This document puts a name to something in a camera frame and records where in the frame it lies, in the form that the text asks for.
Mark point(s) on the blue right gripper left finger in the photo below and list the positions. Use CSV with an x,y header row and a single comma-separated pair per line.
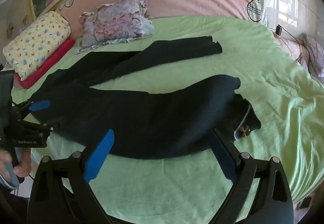
x,y
95,155

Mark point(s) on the black charger plug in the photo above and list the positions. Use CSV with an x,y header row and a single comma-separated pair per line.
x,y
278,30

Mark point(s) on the green bed sheet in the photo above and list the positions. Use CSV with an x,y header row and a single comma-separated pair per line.
x,y
287,100

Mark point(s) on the black pants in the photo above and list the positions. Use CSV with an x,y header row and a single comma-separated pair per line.
x,y
146,126

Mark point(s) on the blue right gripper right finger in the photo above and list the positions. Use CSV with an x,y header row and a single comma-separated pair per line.
x,y
222,149

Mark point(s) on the red folded cloth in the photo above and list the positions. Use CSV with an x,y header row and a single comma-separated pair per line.
x,y
55,57

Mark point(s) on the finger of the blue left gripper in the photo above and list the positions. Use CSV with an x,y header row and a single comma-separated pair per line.
x,y
37,106

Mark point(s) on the floral ruffled pillow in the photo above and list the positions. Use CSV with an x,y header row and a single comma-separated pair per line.
x,y
120,22

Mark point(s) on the yellow patterned pillow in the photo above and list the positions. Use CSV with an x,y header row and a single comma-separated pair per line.
x,y
29,50

